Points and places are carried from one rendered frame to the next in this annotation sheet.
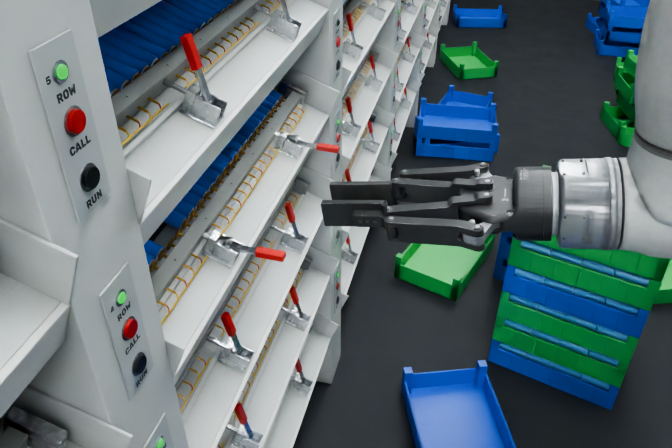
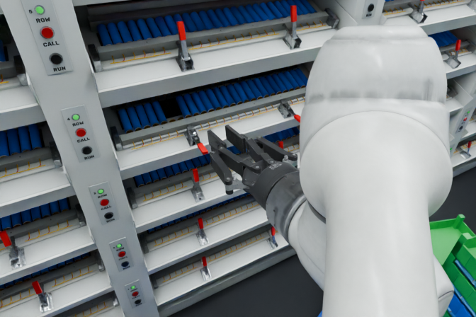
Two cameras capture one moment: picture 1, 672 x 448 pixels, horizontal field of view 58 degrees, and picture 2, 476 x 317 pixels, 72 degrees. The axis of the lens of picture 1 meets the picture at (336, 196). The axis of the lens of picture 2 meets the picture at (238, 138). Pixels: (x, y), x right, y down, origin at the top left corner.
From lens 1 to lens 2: 48 cm
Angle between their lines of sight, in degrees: 39
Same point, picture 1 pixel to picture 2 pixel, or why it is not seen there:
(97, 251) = (61, 91)
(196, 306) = (158, 151)
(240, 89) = (222, 61)
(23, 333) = (15, 105)
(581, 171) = (295, 182)
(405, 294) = not seen: hidden behind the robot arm
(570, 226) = (269, 211)
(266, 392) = (230, 226)
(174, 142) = (155, 69)
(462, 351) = not seen: hidden behind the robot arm
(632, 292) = not seen: outside the picture
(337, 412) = (295, 274)
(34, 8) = not seen: outside the picture
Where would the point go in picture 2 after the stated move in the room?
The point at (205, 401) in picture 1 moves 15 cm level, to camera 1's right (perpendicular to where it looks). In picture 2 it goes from (169, 201) to (203, 235)
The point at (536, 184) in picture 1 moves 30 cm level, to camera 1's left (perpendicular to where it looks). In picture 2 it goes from (271, 175) to (157, 96)
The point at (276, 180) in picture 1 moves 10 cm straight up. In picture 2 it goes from (260, 122) to (261, 88)
